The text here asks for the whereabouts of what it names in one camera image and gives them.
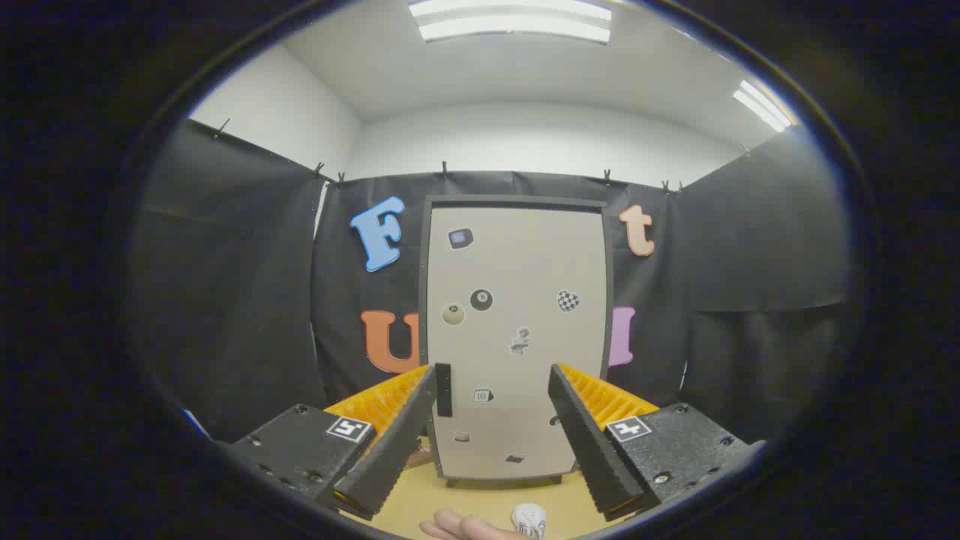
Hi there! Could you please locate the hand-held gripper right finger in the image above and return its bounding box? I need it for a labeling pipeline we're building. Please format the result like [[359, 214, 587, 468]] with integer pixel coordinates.
[[547, 363, 766, 524]]

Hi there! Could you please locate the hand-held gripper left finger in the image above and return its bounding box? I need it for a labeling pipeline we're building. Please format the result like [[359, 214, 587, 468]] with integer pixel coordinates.
[[221, 364, 438, 522]]

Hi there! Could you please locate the long ceiling light panel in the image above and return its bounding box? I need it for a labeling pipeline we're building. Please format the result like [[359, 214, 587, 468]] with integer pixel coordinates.
[[409, 0, 612, 44]]

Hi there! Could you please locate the row of black cloth clips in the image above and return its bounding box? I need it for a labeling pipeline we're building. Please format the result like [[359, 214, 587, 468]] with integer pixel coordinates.
[[214, 116, 751, 196]]

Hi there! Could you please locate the grey shoe cabinet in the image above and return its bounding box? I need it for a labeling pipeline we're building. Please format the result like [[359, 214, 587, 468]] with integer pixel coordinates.
[[418, 195, 614, 488]]

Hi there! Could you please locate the white canvas shoe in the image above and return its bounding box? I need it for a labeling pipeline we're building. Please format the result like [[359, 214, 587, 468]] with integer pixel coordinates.
[[511, 503, 547, 539]]

